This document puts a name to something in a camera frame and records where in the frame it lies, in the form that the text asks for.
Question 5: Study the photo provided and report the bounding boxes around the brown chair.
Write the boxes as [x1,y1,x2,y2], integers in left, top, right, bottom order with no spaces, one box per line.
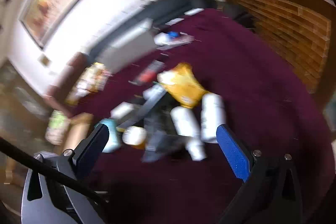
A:
[43,52,91,119]

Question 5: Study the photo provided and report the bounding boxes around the floral cloth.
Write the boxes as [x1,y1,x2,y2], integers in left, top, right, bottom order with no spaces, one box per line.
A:
[45,110,71,146]

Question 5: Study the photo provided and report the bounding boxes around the white flat card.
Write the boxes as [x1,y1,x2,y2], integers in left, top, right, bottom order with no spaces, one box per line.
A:
[184,8,205,16]
[165,18,185,27]

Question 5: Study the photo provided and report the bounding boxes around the small white bottle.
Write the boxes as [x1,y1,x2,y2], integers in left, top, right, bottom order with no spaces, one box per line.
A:
[185,138,207,162]

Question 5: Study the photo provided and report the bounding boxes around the white plastic bottle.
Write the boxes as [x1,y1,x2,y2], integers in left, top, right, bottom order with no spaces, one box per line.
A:
[170,106,200,138]
[200,93,227,144]

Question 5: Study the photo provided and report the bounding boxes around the glass door wooden cabinet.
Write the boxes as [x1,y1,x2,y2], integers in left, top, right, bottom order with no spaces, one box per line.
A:
[0,60,53,188]

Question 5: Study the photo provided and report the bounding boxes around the clear pen packet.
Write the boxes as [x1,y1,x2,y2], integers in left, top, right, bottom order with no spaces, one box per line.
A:
[157,34,196,51]

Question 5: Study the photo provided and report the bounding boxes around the yellow snack bag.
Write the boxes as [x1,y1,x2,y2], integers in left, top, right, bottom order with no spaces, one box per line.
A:
[157,63,208,109]

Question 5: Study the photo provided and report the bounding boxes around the gold brown gift box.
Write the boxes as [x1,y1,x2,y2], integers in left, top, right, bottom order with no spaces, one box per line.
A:
[65,62,112,106]

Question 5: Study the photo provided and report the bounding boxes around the cardboard box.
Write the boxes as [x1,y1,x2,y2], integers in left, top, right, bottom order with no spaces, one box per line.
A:
[62,112,94,155]

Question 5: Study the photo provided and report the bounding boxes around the small white box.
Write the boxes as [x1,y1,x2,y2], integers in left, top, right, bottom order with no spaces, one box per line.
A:
[110,102,135,119]

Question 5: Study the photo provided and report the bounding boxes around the wooden slatted cabinet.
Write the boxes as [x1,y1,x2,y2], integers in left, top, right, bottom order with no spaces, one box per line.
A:
[201,0,336,94]

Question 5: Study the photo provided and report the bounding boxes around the grey shoe box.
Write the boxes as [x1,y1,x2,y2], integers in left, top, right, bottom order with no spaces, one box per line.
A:
[100,19,156,75]

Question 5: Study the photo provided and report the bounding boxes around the white rounded case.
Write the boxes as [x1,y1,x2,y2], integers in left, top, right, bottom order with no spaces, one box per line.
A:
[154,32,174,46]

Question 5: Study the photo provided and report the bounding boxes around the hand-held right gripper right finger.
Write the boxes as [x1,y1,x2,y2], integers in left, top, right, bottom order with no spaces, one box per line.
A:
[216,124,304,224]

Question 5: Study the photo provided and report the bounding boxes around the teal white bottle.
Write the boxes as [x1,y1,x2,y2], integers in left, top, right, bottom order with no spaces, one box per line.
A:
[96,118,122,153]

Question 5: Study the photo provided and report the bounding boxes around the clear case with red item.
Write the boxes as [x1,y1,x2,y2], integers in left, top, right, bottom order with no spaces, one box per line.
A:
[135,60,166,84]

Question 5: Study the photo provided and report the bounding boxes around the black cable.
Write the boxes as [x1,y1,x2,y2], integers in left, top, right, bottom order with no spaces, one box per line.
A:
[0,137,111,214]

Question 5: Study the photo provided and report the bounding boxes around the black plastic bag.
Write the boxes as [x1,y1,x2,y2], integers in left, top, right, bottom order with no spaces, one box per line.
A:
[142,106,189,163]

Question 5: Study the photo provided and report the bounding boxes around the yellow lid jar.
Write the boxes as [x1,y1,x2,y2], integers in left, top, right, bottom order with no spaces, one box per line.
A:
[122,126,147,149]

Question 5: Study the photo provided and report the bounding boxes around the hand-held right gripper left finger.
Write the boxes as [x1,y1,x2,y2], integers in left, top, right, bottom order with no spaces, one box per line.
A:
[21,123,110,224]

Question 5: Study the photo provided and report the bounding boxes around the small gold wall picture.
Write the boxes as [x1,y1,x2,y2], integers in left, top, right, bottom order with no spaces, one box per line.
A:
[39,53,51,66]

